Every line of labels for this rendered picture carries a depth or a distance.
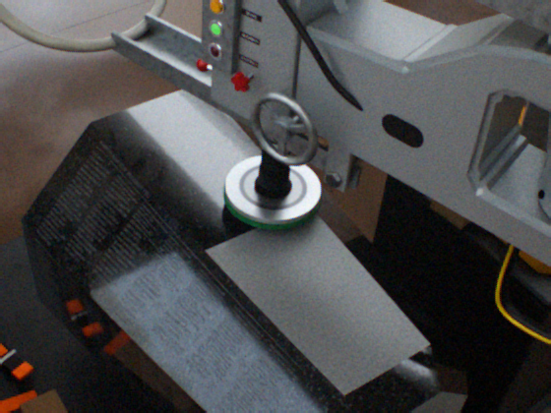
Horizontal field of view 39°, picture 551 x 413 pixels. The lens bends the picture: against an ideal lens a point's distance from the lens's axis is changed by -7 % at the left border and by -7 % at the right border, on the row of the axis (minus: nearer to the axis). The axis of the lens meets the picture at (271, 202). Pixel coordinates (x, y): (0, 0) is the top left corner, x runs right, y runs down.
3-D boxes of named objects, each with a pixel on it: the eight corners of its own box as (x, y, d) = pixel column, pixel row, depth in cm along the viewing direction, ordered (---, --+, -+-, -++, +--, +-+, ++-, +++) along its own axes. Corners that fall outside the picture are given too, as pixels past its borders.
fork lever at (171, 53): (397, 151, 167) (401, 133, 164) (344, 200, 156) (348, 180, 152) (157, 24, 195) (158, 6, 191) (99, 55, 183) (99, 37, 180)
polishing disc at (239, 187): (304, 153, 194) (305, 149, 193) (333, 216, 179) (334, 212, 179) (215, 165, 189) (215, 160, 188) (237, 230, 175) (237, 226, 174)
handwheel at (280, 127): (339, 156, 154) (349, 92, 144) (308, 183, 149) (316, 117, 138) (276, 123, 161) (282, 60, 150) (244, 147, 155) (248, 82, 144)
